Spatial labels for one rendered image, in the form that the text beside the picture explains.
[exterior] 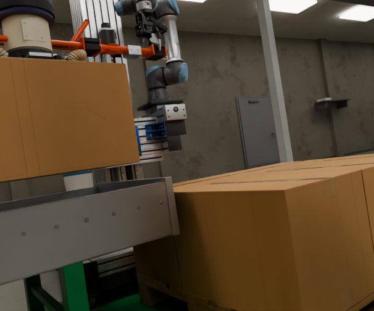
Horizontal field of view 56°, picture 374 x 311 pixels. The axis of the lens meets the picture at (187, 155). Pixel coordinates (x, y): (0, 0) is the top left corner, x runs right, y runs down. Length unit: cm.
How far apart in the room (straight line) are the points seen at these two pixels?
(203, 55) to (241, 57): 128
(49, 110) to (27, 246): 47
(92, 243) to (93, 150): 36
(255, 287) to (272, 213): 26
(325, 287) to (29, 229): 86
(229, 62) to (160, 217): 915
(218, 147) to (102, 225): 839
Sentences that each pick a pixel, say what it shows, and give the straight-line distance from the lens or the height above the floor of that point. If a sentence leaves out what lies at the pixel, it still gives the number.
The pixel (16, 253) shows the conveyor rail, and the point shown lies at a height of 48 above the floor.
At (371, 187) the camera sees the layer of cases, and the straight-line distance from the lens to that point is 137.
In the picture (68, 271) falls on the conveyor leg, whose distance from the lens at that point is 115.
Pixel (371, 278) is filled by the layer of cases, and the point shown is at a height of 19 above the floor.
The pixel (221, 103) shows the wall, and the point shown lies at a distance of 975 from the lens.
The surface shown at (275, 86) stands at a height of 144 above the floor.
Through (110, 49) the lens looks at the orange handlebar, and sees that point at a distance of 169.
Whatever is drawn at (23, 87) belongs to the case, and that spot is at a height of 98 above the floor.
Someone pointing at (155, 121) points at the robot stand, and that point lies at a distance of 217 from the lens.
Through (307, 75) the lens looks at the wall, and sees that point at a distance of 1232.
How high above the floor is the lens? 66
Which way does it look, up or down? 1 degrees up
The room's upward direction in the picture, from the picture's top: 8 degrees counter-clockwise
